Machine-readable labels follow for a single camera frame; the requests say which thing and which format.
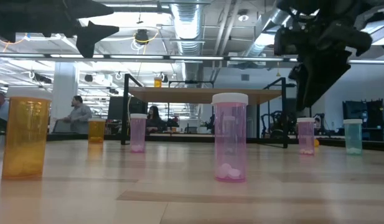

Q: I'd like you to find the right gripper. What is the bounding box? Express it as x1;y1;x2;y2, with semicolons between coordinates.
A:
274;20;373;112

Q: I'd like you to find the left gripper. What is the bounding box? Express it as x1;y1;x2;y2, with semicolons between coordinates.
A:
0;0;120;58

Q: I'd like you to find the pink pill bottle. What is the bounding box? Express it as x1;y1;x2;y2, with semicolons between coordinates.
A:
129;113;148;154
296;117;316;156
211;92;249;183

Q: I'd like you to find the teal pill bottle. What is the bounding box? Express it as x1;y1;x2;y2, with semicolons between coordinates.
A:
343;119;363;156

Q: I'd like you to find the black equipment rack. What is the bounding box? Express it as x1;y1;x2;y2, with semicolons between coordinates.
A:
342;99;384;141

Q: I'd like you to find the black monitor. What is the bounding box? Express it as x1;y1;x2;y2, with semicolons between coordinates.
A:
106;96;148;121

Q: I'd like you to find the overhead light bar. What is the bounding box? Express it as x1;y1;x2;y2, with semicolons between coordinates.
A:
0;52;384;65

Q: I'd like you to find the medium orange pill bottle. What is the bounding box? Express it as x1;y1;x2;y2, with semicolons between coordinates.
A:
1;88;53;180

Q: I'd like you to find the black ceiling camera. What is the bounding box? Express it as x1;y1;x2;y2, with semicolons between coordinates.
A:
134;28;151;46

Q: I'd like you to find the silver ventilation duct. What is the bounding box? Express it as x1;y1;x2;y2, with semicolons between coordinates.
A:
235;6;292;69
169;0;208;82

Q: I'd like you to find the wooden shelf black metal frame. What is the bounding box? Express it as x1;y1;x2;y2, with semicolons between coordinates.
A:
121;73;297;149

